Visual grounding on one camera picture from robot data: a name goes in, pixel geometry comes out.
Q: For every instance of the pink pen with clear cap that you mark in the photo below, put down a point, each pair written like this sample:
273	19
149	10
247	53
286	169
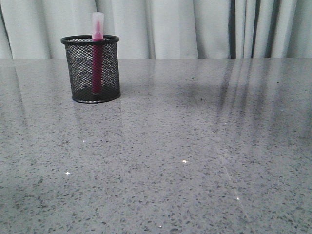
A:
97	36

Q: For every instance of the black mesh pen holder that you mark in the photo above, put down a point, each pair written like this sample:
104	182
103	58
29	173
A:
79	54

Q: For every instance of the grey curtain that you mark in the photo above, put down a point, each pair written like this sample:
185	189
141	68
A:
161	29

